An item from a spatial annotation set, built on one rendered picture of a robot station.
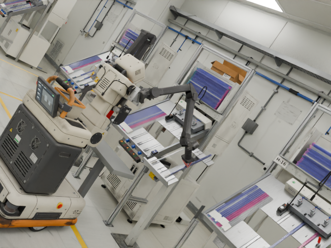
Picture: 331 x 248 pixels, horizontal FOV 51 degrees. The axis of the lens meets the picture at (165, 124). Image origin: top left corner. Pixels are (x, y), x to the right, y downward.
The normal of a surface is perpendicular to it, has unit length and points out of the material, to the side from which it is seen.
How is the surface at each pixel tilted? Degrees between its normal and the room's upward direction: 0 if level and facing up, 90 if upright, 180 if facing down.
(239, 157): 90
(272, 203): 45
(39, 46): 90
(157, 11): 90
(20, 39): 90
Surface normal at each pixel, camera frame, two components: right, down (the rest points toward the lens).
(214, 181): -0.61, -0.30
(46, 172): 0.66, 0.52
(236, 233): -0.04, -0.80
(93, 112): -0.44, -0.33
